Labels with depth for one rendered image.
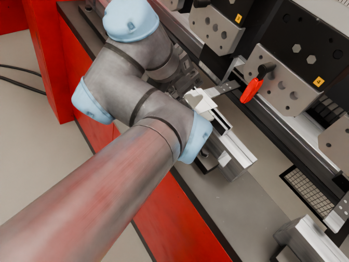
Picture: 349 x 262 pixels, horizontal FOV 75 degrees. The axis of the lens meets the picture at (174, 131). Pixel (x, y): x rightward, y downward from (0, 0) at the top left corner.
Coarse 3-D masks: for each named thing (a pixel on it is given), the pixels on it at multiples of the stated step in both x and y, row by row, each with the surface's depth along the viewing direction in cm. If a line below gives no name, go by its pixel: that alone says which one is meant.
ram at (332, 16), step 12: (300, 0) 36; (312, 0) 35; (324, 0) 34; (336, 0) 33; (312, 12) 36; (324, 12) 34; (336, 12) 33; (348, 12) 32; (336, 24) 34; (348, 24) 33; (348, 36) 33
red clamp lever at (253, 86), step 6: (264, 66) 40; (270, 66) 41; (264, 72) 41; (258, 78) 43; (252, 84) 44; (258, 84) 44; (246, 90) 46; (252, 90) 45; (246, 96) 46; (252, 96) 47
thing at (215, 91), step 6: (240, 66) 79; (234, 72) 78; (240, 72) 77; (228, 78) 81; (234, 78) 79; (240, 78) 77; (222, 84) 75; (228, 84) 76; (234, 84) 77; (240, 84) 78; (246, 84) 76; (204, 90) 71; (210, 90) 72; (216, 90) 73; (222, 90) 73; (228, 90) 74; (240, 90) 78; (210, 96) 70; (216, 96) 72
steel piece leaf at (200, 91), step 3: (198, 90) 71; (201, 90) 71; (198, 93) 70; (201, 93) 70; (204, 93) 71; (204, 96) 70; (207, 96) 70; (204, 99) 69; (207, 99) 69; (210, 99) 70; (207, 102) 68; (210, 102) 69; (213, 102) 69; (210, 105) 68; (213, 105) 68; (216, 105) 69
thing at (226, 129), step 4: (192, 88) 72; (216, 112) 67; (216, 116) 66; (220, 116) 67; (216, 120) 66; (220, 120) 67; (224, 120) 66; (212, 124) 67; (216, 124) 66; (220, 124) 65; (224, 124) 66; (228, 124) 65; (216, 128) 67; (220, 128) 65; (224, 128) 64; (228, 128) 66; (220, 132) 66; (224, 132) 65; (228, 132) 67
